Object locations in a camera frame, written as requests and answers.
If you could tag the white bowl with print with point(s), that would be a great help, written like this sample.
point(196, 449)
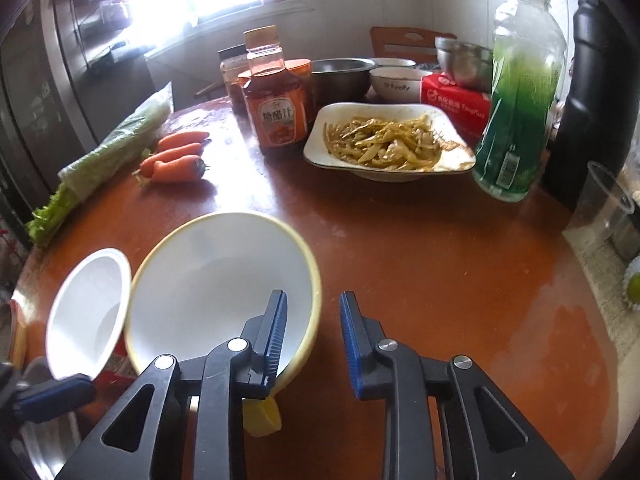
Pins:
point(397, 86)

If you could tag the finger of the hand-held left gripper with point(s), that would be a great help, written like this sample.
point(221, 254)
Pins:
point(55, 393)

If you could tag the carrot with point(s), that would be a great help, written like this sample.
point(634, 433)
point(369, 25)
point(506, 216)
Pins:
point(172, 154)
point(177, 170)
point(182, 138)

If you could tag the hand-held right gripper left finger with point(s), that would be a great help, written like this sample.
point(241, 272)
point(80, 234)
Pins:
point(275, 342)

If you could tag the black thermos bottle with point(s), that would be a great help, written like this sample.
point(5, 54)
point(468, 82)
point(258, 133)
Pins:
point(600, 85)

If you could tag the green fruit in foam net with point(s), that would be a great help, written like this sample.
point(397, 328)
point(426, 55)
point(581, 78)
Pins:
point(633, 287)

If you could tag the yellow plastic plate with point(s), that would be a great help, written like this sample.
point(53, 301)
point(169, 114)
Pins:
point(262, 414)

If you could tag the wooden chair with cutout back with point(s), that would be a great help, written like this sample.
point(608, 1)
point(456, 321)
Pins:
point(405, 40)

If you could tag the red tissue pack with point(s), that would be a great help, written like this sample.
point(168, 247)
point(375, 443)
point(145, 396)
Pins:
point(457, 107)

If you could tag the white bowl with yellow rim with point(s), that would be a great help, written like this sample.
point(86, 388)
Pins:
point(210, 280)

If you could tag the large steel bowl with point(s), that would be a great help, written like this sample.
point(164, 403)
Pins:
point(340, 80)

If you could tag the brown sauce bottle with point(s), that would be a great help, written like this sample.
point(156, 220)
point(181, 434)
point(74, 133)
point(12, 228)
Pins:
point(277, 110)

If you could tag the grey refrigerator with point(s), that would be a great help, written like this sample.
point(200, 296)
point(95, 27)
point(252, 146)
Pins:
point(30, 100)

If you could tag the green drink bottle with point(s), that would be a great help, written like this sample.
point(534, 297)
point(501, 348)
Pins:
point(520, 110)

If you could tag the white patterned cloth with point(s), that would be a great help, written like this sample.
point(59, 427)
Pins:
point(595, 285)

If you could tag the white plate of cooked food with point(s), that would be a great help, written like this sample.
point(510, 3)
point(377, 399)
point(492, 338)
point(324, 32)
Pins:
point(390, 145)

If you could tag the bagged green leafy vegetable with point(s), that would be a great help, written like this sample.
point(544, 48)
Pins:
point(105, 155)

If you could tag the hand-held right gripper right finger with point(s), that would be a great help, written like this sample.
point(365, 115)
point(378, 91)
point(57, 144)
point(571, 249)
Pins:
point(351, 347)

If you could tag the clear plastic cup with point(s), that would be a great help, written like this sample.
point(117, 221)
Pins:
point(597, 205)

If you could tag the small steel bowl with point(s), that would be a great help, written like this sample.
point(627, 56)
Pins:
point(465, 62)

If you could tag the plain white bowl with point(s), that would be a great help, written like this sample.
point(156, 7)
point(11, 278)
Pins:
point(395, 62)

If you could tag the glass jar with dark lid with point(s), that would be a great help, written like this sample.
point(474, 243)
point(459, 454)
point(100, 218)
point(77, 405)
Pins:
point(231, 77)

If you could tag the small white bowl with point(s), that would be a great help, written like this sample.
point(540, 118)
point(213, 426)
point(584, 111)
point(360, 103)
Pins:
point(85, 310)

